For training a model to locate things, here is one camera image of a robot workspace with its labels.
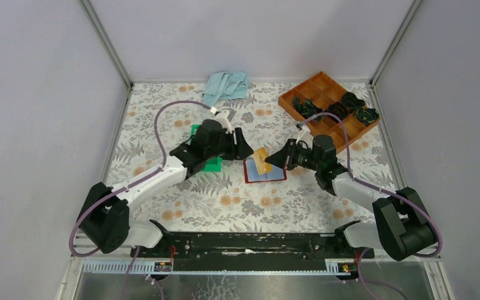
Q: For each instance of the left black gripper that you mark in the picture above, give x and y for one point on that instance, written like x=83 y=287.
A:
x=243 y=149

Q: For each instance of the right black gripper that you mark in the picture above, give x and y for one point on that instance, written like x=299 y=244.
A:
x=280 y=159

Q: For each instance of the gold VIP card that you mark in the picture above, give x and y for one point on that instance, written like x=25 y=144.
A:
x=259 y=158

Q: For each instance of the red leather card holder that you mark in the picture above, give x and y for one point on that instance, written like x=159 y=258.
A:
x=251 y=174

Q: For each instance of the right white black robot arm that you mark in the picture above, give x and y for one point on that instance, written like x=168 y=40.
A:
x=402 y=226

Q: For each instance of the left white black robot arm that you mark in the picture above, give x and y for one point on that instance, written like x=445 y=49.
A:
x=105 y=214

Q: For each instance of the green plastic bin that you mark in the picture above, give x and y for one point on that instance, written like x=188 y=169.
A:
x=213 y=164

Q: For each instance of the dark rolled sock left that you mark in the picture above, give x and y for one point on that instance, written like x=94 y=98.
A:
x=305 y=108

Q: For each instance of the dark rolled sock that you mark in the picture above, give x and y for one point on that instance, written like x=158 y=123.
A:
x=305 y=108
x=337 y=111
x=366 y=115
x=351 y=102

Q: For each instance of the light blue cloth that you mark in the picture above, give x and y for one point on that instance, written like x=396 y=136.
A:
x=225 y=86

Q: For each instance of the dark rolled sock middle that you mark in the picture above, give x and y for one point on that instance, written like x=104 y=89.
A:
x=337 y=111

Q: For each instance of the orange compartment tray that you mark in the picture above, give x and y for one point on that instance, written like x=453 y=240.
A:
x=349 y=116

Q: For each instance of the dark rolled sock top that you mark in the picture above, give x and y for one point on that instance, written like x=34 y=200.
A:
x=351 y=102

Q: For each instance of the dark rolled sock right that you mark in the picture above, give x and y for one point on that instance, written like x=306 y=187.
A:
x=366 y=115

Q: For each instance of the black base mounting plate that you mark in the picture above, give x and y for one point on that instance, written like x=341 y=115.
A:
x=258 y=252

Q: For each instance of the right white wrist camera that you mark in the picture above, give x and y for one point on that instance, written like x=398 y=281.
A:
x=304 y=134

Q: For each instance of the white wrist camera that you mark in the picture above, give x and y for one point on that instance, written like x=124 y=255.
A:
x=222 y=117
x=304 y=134

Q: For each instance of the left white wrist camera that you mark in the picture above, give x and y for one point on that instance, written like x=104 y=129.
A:
x=222 y=117

